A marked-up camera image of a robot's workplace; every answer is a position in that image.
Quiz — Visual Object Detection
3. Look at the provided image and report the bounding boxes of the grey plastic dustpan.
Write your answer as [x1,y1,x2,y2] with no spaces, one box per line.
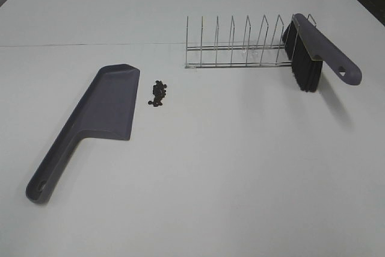
[25,64,140,205]

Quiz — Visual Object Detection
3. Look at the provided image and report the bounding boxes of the pile of coffee beans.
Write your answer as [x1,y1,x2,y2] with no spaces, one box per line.
[148,80,167,107]

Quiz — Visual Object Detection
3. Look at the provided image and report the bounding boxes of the chrome wire plate rack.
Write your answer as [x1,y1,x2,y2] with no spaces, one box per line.
[185,15,305,69]

